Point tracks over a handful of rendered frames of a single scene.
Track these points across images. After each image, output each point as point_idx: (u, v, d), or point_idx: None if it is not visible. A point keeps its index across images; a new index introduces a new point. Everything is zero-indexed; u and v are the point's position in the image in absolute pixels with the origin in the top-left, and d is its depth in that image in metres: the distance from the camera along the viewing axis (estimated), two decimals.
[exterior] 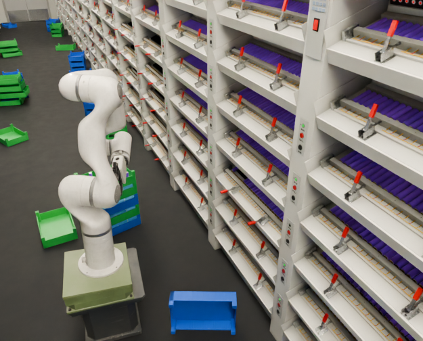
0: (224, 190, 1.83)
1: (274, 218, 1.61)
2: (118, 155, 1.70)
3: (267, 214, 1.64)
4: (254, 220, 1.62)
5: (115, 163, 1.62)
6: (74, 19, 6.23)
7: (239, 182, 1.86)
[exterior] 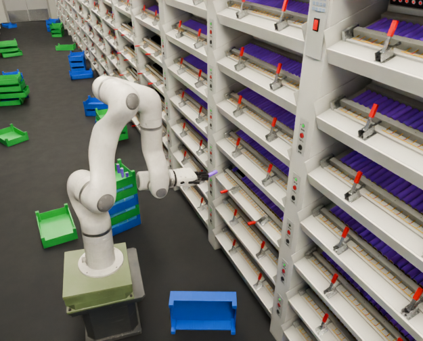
0: (224, 190, 1.83)
1: (274, 218, 1.61)
2: (177, 183, 1.69)
3: (267, 214, 1.64)
4: (254, 220, 1.62)
5: (199, 181, 1.73)
6: (74, 19, 6.23)
7: (239, 182, 1.86)
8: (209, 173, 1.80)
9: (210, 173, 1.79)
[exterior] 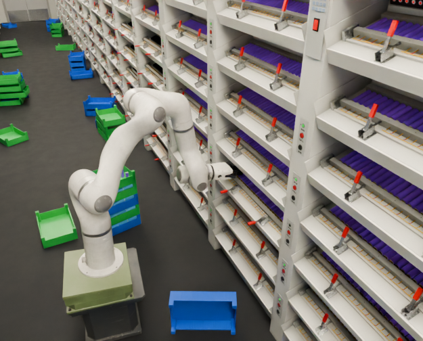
0: (224, 190, 1.83)
1: (274, 218, 1.61)
2: (215, 176, 1.80)
3: (267, 214, 1.64)
4: (254, 220, 1.62)
5: (235, 175, 1.83)
6: (74, 19, 6.23)
7: (239, 182, 1.86)
8: (243, 175, 1.89)
9: (245, 175, 1.89)
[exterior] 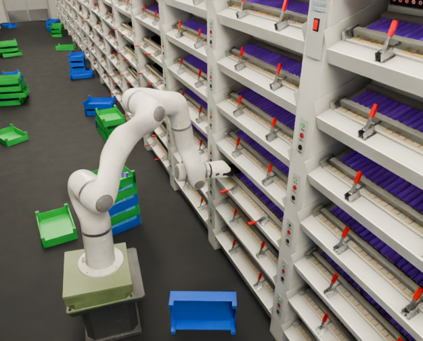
0: (224, 190, 1.83)
1: (274, 218, 1.61)
2: (213, 174, 1.81)
3: (267, 214, 1.64)
4: (254, 220, 1.62)
5: (233, 174, 1.84)
6: (74, 19, 6.23)
7: (239, 182, 1.86)
8: (243, 175, 1.89)
9: (245, 175, 1.89)
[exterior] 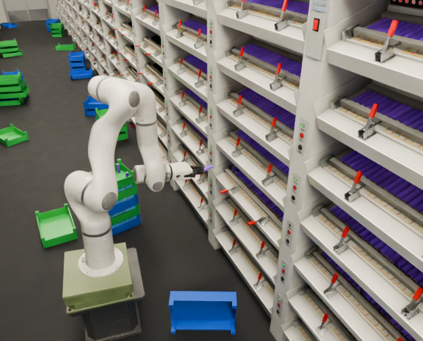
0: (224, 190, 1.83)
1: (274, 218, 1.61)
2: (174, 176, 1.74)
3: (267, 214, 1.64)
4: (254, 220, 1.62)
5: (195, 174, 1.77)
6: (74, 19, 6.23)
7: (239, 182, 1.86)
8: (243, 175, 1.89)
9: (245, 175, 1.89)
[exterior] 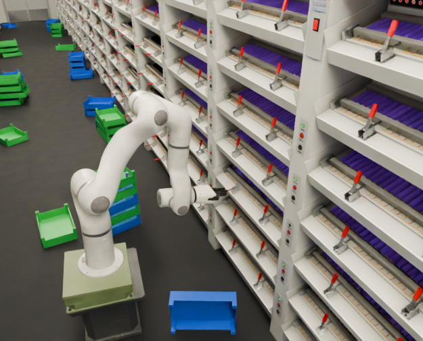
0: None
1: (278, 216, 1.61)
2: None
3: (271, 212, 1.65)
4: (265, 211, 1.63)
5: None
6: (74, 19, 6.23)
7: (242, 180, 1.86)
8: None
9: None
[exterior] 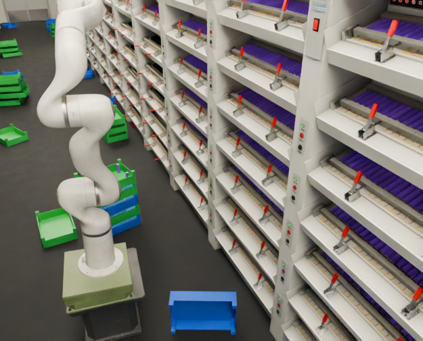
0: (237, 179, 1.83)
1: (278, 216, 1.61)
2: None
3: (271, 212, 1.65)
4: (265, 211, 1.63)
5: None
6: None
7: (243, 180, 1.86)
8: None
9: None
